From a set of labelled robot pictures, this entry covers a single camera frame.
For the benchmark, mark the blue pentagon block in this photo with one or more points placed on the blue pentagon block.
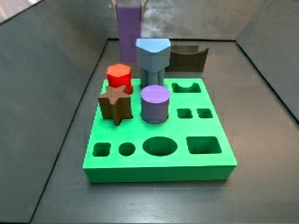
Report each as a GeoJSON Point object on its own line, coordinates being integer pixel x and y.
{"type": "Point", "coordinates": [152, 58]}

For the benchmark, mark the purple arch block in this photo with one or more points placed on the purple arch block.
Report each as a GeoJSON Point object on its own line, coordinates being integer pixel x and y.
{"type": "Point", "coordinates": [128, 17]}

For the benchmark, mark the red heptagon block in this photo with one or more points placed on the red heptagon block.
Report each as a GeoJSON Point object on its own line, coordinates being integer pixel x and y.
{"type": "Point", "coordinates": [119, 77]}

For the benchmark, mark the green shape sorter board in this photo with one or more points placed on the green shape sorter board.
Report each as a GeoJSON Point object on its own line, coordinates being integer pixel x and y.
{"type": "Point", "coordinates": [186, 148]}

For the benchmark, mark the black curved stand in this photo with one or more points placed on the black curved stand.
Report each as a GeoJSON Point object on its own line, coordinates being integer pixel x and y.
{"type": "Point", "coordinates": [187, 58]}

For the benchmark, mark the brown star block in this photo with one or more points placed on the brown star block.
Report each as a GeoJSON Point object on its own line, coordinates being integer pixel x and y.
{"type": "Point", "coordinates": [115, 104]}

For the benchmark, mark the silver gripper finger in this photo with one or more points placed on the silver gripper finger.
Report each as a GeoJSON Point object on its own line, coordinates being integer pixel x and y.
{"type": "Point", "coordinates": [114, 3]}
{"type": "Point", "coordinates": [144, 3]}

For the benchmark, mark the purple cylinder block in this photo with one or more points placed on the purple cylinder block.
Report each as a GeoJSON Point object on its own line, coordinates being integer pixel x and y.
{"type": "Point", "coordinates": [155, 101]}

